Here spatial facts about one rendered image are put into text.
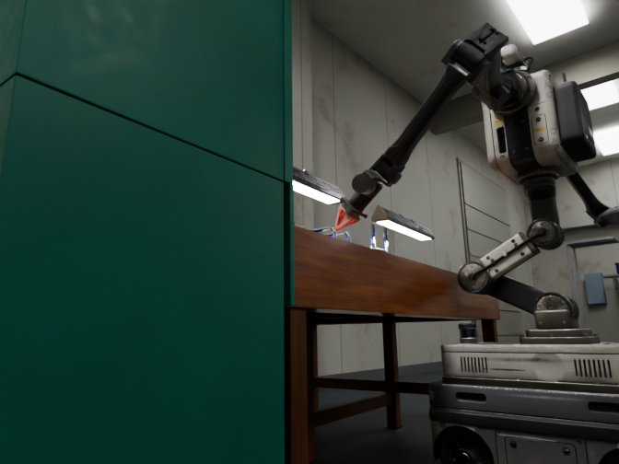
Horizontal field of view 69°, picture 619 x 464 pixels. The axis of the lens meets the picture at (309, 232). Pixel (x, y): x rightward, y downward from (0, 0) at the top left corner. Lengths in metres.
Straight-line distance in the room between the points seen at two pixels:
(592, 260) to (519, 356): 9.95
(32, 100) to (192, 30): 0.34
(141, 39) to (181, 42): 0.08
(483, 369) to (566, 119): 0.92
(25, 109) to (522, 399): 1.51
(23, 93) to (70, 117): 0.06
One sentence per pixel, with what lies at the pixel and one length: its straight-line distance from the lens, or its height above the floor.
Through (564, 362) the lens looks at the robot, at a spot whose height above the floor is 0.42.
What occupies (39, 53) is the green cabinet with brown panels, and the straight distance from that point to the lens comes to 0.72.
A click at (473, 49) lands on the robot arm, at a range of 1.34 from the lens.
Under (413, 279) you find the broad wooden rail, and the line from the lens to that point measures 1.59.
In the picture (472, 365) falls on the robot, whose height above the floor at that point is 0.40.
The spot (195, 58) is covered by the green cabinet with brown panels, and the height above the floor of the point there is 1.00.
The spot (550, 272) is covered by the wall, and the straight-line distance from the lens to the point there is 11.74.
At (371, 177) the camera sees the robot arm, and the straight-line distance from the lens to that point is 1.35.
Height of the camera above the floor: 0.52
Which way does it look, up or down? 13 degrees up
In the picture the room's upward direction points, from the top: 1 degrees counter-clockwise
